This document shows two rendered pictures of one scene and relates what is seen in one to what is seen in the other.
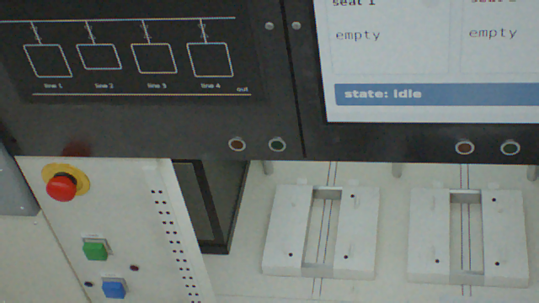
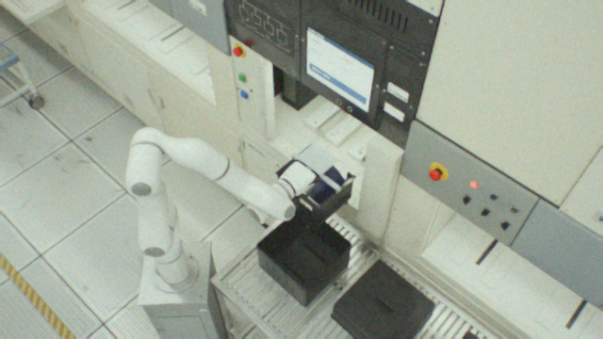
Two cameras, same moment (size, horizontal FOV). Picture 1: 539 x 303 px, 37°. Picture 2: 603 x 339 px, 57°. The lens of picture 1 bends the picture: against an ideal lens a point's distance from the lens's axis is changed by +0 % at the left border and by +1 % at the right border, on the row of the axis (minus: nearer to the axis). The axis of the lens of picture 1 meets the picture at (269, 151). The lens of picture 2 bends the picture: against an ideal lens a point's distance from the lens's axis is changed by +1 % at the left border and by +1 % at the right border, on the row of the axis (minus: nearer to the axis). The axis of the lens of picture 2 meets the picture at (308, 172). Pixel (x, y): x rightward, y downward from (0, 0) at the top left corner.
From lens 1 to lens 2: 1.23 m
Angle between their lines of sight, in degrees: 18
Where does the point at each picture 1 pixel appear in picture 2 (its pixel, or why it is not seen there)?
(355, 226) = (345, 126)
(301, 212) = (331, 111)
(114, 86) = (257, 29)
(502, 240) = not seen: hidden behind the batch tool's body
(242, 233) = (308, 107)
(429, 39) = (333, 63)
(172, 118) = (269, 48)
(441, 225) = not seen: hidden behind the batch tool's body
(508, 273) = not seen: hidden behind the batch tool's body
